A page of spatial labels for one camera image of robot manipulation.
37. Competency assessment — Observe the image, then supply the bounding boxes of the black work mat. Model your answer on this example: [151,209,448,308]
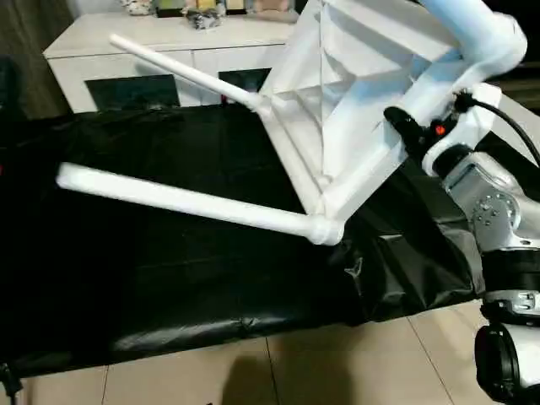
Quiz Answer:
[0,103,540,375]

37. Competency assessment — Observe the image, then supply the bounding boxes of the grey tangled bundle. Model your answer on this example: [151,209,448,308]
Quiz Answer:
[185,10,225,34]

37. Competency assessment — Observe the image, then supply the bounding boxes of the black stand leg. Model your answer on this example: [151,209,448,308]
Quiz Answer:
[0,361,23,398]

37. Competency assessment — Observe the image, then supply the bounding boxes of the white side table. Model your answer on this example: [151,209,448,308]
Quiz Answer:
[499,90,540,147]

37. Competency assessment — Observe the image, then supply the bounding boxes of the white plastic table top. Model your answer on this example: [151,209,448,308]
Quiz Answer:
[257,0,531,249]

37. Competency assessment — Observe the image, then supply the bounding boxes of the beige plush bear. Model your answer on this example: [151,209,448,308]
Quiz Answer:
[252,0,293,14]

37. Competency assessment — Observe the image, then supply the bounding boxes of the white plastic table leg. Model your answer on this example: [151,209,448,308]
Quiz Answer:
[421,0,515,55]
[108,33,272,114]
[56,161,322,245]

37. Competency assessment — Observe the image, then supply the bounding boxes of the white sideboard cabinet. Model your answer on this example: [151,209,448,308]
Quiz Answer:
[41,11,301,116]

